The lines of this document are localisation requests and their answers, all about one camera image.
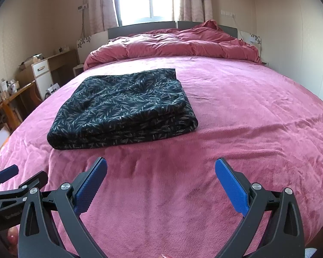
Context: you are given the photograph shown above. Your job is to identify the pink window curtain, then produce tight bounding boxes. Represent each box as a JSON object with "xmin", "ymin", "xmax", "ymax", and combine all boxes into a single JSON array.
[
  {"xmin": 88, "ymin": 0, "xmax": 119, "ymax": 35},
  {"xmin": 178, "ymin": 0, "xmax": 213, "ymax": 23}
]

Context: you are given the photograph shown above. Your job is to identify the red rumpled duvet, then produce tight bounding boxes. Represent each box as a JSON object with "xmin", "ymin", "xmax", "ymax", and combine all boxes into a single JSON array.
[{"xmin": 84, "ymin": 19, "xmax": 262, "ymax": 70}]

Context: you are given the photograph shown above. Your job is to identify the white floral side panel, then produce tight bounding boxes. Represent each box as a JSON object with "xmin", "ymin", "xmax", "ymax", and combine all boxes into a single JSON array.
[{"xmin": 76, "ymin": 31, "xmax": 108, "ymax": 64}]

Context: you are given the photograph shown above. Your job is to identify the dark leaf-print pants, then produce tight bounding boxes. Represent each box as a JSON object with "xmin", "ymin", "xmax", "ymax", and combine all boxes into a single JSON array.
[{"xmin": 47, "ymin": 68, "xmax": 198, "ymax": 150}]

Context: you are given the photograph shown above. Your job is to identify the grey bed headboard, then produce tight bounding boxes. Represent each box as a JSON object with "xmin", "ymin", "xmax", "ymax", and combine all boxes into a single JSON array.
[{"xmin": 107, "ymin": 20, "xmax": 238, "ymax": 40}]

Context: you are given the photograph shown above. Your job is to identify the pink window curtain right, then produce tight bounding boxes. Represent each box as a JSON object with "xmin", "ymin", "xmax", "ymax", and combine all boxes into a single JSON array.
[{"xmin": 178, "ymin": 0, "xmax": 213, "ymax": 23}]

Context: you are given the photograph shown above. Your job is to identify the pink window curtain left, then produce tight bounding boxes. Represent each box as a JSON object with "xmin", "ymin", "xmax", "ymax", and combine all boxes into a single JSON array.
[{"xmin": 88, "ymin": 0, "xmax": 119, "ymax": 35}]

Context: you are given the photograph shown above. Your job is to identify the person's left hand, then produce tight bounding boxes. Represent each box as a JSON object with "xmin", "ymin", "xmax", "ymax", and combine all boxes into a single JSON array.
[{"xmin": 7, "ymin": 227, "xmax": 19, "ymax": 256}]

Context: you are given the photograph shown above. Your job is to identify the white drawer cabinet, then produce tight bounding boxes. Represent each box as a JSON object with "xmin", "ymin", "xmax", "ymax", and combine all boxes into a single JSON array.
[{"xmin": 32, "ymin": 59, "xmax": 53, "ymax": 101}]

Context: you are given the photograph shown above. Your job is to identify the wooden desk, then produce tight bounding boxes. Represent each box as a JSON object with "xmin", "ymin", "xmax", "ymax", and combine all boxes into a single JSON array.
[{"xmin": 0, "ymin": 80, "xmax": 42, "ymax": 131}]

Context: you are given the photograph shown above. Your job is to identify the pink fleece bed blanket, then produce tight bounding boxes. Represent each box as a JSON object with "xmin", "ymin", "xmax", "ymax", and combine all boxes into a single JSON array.
[{"xmin": 0, "ymin": 57, "xmax": 323, "ymax": 257}]

